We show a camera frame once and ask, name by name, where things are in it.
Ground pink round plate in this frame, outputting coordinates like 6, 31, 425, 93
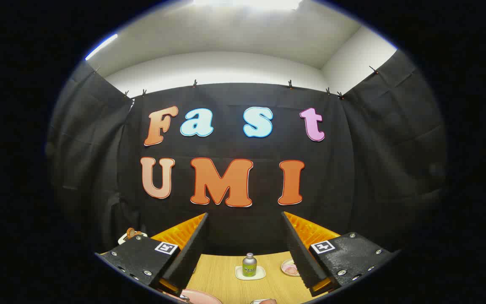
159, 288, 222, 304

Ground white oval food bowl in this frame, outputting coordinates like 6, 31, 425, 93
281, 258, 301, 277

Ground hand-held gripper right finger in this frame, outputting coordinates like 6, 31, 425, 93
281, 211, 399, 297

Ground white toaster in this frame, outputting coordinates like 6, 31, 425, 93
118, 230, 147, 245

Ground white square coaster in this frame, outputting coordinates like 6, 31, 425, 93
235, 265, 266, 281

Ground black backdrop cloth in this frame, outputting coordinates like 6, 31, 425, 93
46, 49, 448, 256

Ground green soda bottle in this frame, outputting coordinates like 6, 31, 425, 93
242, 252, 257, 278

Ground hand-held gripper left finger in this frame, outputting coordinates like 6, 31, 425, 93
94, 212, 210, 297

